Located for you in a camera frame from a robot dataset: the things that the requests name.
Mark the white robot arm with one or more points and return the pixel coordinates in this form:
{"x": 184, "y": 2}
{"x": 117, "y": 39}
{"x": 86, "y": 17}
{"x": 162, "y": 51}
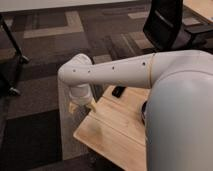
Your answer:
{"x": 179, "y": 108}

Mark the wooden desk corner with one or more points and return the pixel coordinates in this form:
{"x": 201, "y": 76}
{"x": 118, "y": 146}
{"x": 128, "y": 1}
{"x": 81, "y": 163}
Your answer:
{"x": 204, "y": 8}

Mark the small black phone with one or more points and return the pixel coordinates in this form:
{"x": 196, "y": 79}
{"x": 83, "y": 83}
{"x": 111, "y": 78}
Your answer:
{"x": 118, "y": 91}

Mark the light wooden table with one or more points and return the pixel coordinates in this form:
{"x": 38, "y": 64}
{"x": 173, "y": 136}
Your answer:
{"x": 115, "y": 129}

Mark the black chair base left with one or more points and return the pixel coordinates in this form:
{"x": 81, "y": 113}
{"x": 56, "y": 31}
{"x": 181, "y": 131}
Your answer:
{"x": 10, "y": 67}

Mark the black office chair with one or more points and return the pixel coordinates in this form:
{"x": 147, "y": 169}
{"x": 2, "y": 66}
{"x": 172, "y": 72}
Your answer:
{"x": 165, "y": 30}

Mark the dark blue ceramic bowl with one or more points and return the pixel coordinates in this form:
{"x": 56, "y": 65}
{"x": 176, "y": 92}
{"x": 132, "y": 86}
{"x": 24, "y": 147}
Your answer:
{"x": 143, "y": 112}

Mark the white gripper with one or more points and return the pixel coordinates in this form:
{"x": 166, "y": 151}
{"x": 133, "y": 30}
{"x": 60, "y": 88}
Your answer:
{"x": 81, "y": 95}

